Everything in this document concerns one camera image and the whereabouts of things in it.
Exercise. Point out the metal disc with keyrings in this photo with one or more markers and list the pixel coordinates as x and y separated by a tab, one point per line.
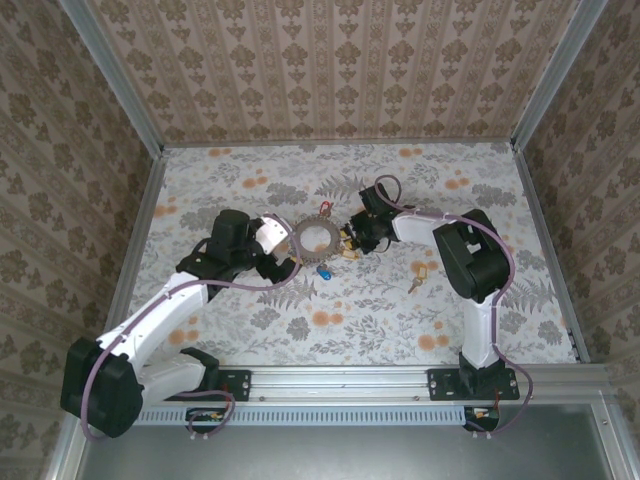
320	262

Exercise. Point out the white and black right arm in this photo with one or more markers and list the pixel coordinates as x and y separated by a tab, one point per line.
420	230

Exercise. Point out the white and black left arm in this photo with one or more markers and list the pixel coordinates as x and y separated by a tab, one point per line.
150	320

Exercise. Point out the key with blue tag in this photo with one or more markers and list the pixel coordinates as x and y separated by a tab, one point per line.
326	275

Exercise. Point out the brass key with yellow tag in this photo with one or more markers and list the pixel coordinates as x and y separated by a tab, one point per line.
419	276

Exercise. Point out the grey metal sheet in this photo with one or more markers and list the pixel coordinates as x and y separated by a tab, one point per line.
350	455

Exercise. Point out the aluminium table side rail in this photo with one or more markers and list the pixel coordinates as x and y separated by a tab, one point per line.
550	250
141	230

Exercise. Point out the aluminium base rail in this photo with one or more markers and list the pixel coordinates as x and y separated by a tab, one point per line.
340	382

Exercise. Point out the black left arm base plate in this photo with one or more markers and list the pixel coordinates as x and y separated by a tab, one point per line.
235	385

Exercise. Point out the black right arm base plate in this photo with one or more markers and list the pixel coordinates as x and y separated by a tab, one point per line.
445	384

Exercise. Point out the aluminium frame post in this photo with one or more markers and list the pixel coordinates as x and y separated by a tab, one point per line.
555	70
115	75

